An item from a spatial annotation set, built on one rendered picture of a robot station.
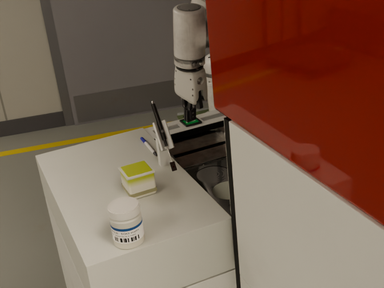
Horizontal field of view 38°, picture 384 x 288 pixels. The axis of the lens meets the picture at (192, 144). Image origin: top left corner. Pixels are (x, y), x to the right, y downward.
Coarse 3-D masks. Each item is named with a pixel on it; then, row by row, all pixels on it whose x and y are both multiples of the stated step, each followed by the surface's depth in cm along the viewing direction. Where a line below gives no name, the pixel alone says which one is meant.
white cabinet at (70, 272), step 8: (48, 208) 177; (56, 224) 164; (56, 232) 172; (56, 240) 181; (64, 248) 159; (64, 256) 167; (64, 264) 175; (72, 264) 148; (64, 272) 185; (72, 272) 155; (224, 272) 136; (232, 272) 137; (72, 280) 162; (80, 280) 139; (208, 280) 134; (216, 280) 135; (224, 280) 137; (232, 280) 138
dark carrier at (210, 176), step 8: (224, 160) 171; (200, 168) 168; (208, 168) 167; (216, 168) 167; (224, 168) 166; (192, 176) 164; (200, 176) 163; (208, 176) 163; (216, 176) 163; (224, 176) 162; (200, 184) 159; (208, 184) 159; (216, 184) 158; (208, 192) 155; (216, 200) 150; (224, 200) 150; (224, 208) 146
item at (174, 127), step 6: (198, 114) 190; (204, 114) 189; (210, 114) 189; (216, 114) 189; (222, 114) 189; (204, 120) 186; (210, 120) 184; (216, 120) 184; (222, 120) 183; (168, 126) 183; (174, 126) 183; (180, 126) 182; (192, 126) 181; (198, 126) 181; (150, 132) 180; (174, 132) 178
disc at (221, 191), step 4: (220, 184) 158; (224, 184) 158; (228, 184) 158; (216, 188) 156; (220, 188) 156; (224, 188) 156; (228, 188) 156; (212, 192) 154; (216, 192) 154; (220, 192) 154; (224, 192) 154; (228, 192) 154; (216, 196) 152; (220, 196) 152; (224, 196) 152; (228, 196) 152
